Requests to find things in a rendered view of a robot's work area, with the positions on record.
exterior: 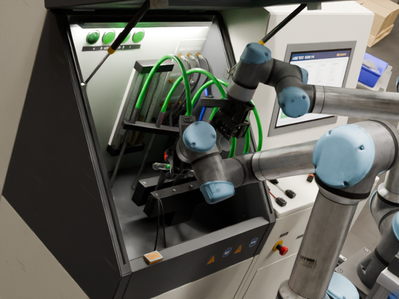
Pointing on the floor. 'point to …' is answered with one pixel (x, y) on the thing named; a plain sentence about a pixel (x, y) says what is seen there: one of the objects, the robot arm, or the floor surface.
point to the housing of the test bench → (16, 67)
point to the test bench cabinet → (37, 263)
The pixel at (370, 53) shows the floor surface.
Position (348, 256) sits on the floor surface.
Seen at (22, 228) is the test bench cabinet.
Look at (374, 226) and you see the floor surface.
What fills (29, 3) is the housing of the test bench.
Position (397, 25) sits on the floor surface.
